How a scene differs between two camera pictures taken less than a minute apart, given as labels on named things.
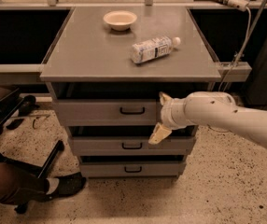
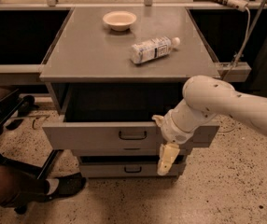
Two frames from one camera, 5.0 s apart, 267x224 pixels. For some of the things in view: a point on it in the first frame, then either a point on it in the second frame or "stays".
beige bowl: [119, 20] stays
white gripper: [168, 115] to [175, 131]
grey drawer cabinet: [105, 73] stays
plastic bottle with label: [154, 49] stays
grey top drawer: [108, 112] to [121, 134]
